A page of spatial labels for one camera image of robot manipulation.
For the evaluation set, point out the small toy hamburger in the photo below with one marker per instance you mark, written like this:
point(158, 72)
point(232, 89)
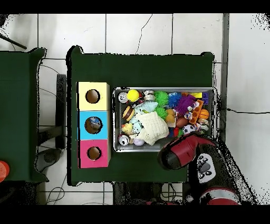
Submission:
point(128, 113)

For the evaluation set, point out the yellow plush duck toy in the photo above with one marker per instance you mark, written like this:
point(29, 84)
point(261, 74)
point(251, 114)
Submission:
point(127, 128)

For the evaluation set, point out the cream knitted cloth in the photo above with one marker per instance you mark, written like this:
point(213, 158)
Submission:
point(151, 126)

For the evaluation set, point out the clear blue-printed plastic packet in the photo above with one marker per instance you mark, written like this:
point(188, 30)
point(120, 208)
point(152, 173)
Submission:
point(95, 123)

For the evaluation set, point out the purple spiky ball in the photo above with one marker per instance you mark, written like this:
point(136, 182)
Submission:
point(185, 105)

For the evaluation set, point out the small soccer ball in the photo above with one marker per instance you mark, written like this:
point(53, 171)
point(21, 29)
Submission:
point(188, 129)

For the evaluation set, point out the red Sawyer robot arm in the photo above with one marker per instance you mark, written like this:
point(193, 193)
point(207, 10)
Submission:
point(187, 150)

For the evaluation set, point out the wooden box with three holes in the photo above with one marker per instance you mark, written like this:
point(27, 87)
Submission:
point(93, 112)

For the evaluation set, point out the clear shallow mesh bin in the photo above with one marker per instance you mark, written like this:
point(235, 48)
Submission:
point(213, 97)

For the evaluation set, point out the light teal cloth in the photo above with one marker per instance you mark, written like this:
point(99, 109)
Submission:
point(145, 105)

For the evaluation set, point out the yellow tennis ball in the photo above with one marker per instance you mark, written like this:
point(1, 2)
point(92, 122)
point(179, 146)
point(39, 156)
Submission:
point(133, 95)

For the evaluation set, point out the silver can with pull tab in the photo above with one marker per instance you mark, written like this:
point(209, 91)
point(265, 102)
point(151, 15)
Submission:
point(122, 97)

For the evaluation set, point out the crushed silver can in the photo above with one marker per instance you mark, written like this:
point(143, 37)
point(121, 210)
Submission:
point(149, 95)

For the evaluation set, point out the green spiky ball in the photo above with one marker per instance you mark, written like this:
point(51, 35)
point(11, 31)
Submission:
point(161, 97)

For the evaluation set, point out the red soda can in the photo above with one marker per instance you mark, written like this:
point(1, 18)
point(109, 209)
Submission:
point(123, 140)

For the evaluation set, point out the small orange basketball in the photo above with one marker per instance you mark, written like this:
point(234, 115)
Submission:
point(203, 114)

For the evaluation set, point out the black side stand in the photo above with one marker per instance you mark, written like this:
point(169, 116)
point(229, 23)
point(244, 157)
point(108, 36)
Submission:
point(61, 110)

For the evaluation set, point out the dark green side table cloth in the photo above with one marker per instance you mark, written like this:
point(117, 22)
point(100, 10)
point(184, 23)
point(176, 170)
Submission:
point(21, 105)

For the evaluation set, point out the red disc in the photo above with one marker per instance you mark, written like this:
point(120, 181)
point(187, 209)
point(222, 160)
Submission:
point(3, 170)

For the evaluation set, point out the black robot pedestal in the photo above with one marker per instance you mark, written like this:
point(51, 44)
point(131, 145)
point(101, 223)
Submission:
point(135, 194)

